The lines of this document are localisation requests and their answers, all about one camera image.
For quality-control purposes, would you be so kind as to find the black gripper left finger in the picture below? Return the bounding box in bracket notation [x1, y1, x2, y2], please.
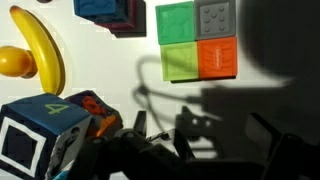
[71, 109, 201, 180]

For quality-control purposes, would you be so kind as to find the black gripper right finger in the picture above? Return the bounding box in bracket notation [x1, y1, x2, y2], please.
[248, 113, 320, 180]

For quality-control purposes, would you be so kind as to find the dark red picture cube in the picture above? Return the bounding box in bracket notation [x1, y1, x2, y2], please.
[64, 89, 124, 138]

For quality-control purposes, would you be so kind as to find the lime soft cube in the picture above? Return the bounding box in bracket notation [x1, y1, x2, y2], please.
[160, 41, 201, 83]

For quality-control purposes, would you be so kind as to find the large blue number cube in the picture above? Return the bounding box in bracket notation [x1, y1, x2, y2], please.
[0, 93, 93, 180]

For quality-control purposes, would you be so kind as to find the orange soft cube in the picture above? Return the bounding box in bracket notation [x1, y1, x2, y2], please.
[197, 36, 238, 80]

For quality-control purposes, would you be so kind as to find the pink soft cube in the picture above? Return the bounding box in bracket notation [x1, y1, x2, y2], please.
[96, 0, 148, 38]

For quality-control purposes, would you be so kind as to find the green soft cube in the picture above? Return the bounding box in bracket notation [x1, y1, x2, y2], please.
[155, 0, 198, 46]

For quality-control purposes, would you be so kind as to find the blue soft cube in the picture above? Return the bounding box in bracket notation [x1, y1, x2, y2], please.
[73, 0, 131, 24]

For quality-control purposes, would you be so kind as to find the grey soft cube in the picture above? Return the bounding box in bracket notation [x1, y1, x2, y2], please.
[193, 0, 237, 41]

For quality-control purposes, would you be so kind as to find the yellow toy banana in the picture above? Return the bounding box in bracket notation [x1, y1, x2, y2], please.
[9, 4, 66, 96]

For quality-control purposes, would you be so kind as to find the yellow orange toy fruit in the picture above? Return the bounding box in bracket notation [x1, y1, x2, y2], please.
[0, 45, 38, 79]

